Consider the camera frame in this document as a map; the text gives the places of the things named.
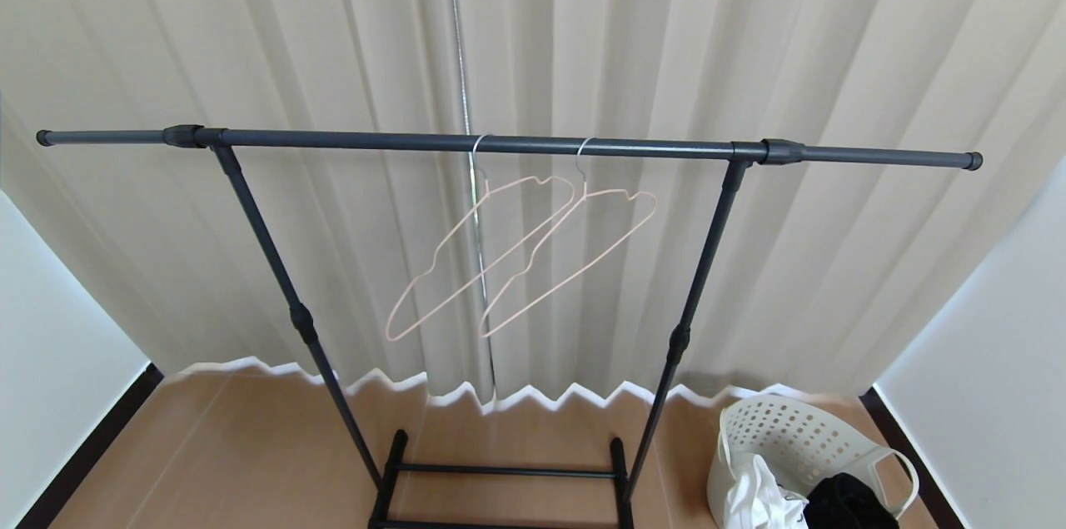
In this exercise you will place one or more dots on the black clothes rack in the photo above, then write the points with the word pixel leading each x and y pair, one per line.
pixel 500 143

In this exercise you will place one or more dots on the white laundry basket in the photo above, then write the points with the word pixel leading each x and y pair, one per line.
pixel 799 437

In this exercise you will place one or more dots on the black garment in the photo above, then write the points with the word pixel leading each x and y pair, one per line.
pixel 849 504

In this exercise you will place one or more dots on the white printed t-shirt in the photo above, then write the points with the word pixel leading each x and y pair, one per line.
pixel 754 500

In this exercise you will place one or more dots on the pink clothes hanger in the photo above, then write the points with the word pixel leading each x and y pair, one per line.
pixel 433 266
pixel 618 242

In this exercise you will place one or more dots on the beige curtain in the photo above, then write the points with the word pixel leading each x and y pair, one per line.
pixel 749 54

